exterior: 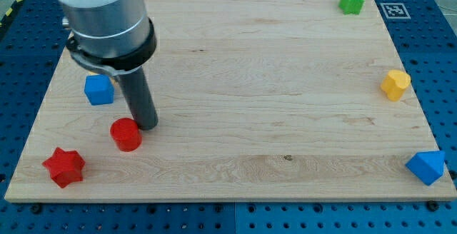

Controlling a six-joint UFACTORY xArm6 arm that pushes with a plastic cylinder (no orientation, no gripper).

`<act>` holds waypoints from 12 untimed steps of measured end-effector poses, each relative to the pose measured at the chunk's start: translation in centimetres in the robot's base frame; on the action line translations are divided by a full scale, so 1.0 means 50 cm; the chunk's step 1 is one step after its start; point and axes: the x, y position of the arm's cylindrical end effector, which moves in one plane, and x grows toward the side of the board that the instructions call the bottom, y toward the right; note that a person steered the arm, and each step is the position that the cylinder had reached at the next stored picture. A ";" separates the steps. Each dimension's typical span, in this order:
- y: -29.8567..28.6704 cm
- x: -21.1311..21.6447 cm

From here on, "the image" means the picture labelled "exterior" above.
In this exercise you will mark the wooden board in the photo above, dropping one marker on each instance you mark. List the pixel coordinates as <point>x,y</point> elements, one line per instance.
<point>258,101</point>

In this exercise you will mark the blue cube block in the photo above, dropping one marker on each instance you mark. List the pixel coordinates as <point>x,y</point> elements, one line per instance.
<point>99,90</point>

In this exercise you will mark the blue triangle block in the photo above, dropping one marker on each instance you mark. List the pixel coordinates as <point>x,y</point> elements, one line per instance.
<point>427,166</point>

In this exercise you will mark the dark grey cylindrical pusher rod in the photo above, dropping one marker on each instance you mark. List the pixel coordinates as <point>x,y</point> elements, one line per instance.
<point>135,90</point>

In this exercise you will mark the green star block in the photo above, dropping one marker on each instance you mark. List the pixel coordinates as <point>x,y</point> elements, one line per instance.
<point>351,6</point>

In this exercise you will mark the red cylinder block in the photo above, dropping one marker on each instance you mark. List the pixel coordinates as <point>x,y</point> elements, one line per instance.
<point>126,134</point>

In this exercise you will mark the yellow heart block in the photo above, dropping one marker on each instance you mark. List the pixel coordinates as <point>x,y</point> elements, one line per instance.
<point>395,83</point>

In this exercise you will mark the white fiducial marker tag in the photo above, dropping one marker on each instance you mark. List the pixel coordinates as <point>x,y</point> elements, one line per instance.
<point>393,10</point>

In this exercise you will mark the red star block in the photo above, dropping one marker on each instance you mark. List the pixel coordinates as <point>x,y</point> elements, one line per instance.
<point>64,167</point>

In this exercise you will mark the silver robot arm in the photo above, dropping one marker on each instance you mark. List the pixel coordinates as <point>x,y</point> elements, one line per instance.
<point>115,38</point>

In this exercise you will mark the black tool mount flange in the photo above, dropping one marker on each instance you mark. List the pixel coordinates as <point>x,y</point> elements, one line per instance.
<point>117,65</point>

